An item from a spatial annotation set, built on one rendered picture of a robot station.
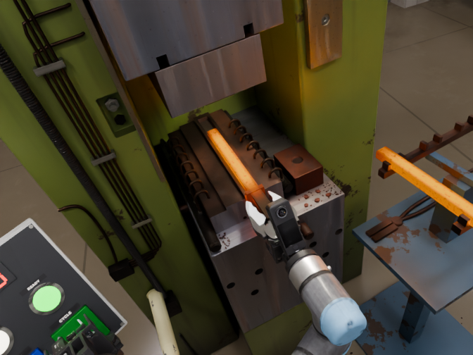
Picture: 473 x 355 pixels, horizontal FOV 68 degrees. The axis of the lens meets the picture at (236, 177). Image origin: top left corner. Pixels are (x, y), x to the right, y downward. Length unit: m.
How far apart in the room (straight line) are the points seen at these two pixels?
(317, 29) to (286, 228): 0.46
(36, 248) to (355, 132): 0.90
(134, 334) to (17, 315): 1.23
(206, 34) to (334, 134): 0.59
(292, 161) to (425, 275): 0.45
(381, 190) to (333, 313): 1.63
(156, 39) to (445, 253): 0.90
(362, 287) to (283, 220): 1.18
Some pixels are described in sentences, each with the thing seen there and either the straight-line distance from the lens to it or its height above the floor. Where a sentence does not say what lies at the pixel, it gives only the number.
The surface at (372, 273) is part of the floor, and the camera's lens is 1.89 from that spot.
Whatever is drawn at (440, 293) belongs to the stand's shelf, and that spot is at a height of 0.72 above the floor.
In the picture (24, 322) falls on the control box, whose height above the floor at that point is 1.08.
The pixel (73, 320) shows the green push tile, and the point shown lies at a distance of 0.76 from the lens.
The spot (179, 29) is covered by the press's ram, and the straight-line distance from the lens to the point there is 0.62.
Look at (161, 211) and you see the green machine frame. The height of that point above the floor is 0.93.
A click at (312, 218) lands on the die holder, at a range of 0.94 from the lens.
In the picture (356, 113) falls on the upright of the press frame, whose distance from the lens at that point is 1.11.
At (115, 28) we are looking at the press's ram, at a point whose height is 1.45.
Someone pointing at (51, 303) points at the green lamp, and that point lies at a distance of 0.75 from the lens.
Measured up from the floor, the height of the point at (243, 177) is 1.01.
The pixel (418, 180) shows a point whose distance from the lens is 0.89.
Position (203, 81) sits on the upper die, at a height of 1.32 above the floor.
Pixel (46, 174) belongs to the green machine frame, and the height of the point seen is 1.18.
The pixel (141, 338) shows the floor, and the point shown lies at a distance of 1.92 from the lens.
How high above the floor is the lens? 1.61
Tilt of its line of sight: 42 degrees down
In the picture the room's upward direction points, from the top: 15 degrees counter-clockwise
